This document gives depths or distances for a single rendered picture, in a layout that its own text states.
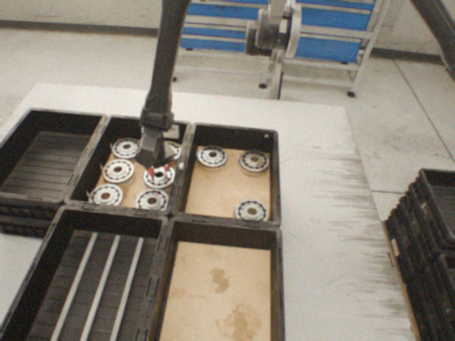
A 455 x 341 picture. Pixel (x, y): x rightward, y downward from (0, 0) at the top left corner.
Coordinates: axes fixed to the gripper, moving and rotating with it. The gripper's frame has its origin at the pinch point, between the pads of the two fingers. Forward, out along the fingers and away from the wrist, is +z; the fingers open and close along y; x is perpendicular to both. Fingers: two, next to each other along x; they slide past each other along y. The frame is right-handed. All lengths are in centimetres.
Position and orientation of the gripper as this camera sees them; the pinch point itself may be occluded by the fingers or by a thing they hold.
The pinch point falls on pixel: (158, 173)
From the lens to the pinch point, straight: 107.4
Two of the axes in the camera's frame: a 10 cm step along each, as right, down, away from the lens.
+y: 7.8, -4.4, 4.5
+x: -6.3, -6.1, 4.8
